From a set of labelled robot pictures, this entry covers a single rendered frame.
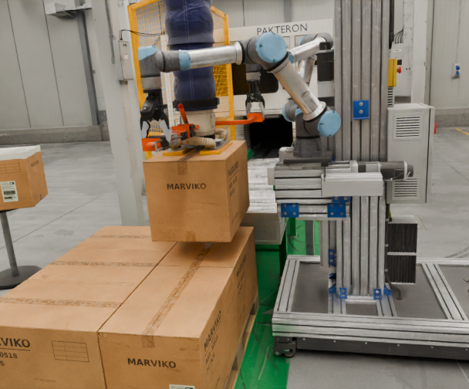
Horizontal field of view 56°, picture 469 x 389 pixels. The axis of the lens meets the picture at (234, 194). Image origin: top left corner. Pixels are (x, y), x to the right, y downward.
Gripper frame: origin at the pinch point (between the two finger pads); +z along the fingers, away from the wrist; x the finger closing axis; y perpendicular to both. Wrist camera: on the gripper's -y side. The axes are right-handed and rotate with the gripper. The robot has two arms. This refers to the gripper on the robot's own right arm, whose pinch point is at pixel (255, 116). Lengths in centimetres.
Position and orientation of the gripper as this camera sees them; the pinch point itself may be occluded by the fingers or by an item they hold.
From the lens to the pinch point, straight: 254.2
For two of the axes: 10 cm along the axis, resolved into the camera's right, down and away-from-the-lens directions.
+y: -1.9, 2.5, -9.5
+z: 0.6, 9.7, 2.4
